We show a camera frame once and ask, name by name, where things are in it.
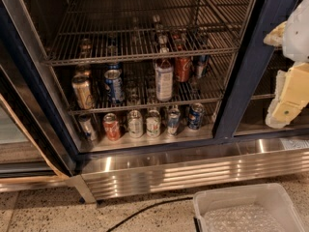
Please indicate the upper wire shelf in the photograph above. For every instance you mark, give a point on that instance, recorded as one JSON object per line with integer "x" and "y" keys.
{"x": 102, "y": 31}

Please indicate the blue pepsi can middle shelf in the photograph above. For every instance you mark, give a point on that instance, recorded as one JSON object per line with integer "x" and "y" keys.
{"x": 114, "y": 86}

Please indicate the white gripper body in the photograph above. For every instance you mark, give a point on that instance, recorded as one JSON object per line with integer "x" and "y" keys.
{"x": 297, "y": 38}

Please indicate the tall white label bottle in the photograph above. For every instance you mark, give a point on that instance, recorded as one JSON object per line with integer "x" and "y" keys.
{"x": 164, "y": 71}

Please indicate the silver can bottom left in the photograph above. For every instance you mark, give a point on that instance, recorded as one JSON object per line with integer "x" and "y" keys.
{"x": 86, "y": 125}

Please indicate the red coke can shelf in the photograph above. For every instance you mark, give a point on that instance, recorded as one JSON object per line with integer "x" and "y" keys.
{"x": 182, "y": 68}

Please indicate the gold can middle shelf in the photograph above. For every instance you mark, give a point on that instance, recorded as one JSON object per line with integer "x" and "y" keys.
{"x": 82, "y": 89}

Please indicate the open fridge door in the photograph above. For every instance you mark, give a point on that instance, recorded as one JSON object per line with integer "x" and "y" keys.
{"x": 32, "y": 155}

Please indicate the right compartment wire shelf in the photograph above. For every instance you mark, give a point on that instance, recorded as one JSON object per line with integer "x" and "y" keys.
{"x": 266, "y": 86}

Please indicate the clear plastic bin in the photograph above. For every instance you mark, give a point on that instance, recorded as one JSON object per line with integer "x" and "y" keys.
{"x": 253, "y": 208}

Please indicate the stainless steel fridge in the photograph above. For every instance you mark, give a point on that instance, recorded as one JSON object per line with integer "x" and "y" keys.
{"x": 233, "y": 144}

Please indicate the red coke can bottom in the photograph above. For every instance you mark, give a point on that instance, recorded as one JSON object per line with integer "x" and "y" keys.
{"x": 111, "y": 126}

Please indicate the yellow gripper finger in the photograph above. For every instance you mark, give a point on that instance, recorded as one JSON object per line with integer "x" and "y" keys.
{"x": 280, "y": 114}
{"x": 275, "y": 36}

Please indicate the blue pepsi can bottom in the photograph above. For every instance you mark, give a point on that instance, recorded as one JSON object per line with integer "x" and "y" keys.
{"x": 195, "y": 116}

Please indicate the middle wire shelf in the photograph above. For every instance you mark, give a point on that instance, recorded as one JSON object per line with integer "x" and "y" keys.
{"x": 208, "y": 89}

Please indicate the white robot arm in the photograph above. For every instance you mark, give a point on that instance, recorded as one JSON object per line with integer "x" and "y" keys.
{"x": 295, "y": 45}

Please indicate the blue silver can bottom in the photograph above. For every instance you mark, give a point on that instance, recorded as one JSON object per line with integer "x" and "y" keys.
{"x": 173, "y": 121}

